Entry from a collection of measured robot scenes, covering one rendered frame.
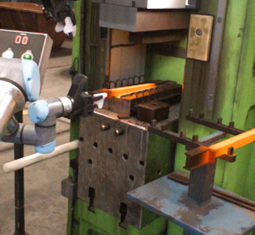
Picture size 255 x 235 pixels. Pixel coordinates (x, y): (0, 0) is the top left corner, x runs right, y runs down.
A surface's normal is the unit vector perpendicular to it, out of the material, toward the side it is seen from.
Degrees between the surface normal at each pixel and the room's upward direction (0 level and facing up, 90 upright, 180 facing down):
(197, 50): 90
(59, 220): 0
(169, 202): 0
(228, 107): 90
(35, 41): 60
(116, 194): 90
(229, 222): 0
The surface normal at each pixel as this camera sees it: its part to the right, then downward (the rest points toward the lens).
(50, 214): 0.07, -0.96
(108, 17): -0.64, 0.18
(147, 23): 0.77, 0.23
